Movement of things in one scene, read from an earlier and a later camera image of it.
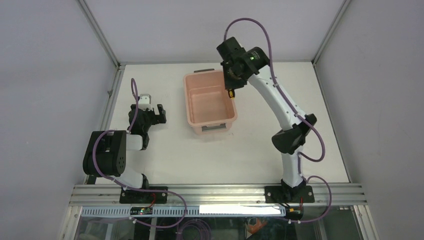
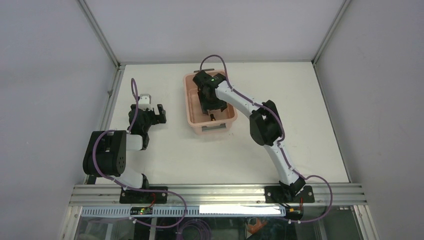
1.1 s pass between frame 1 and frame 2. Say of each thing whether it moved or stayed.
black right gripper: moved
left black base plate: stayed
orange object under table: stayed
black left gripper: stayed
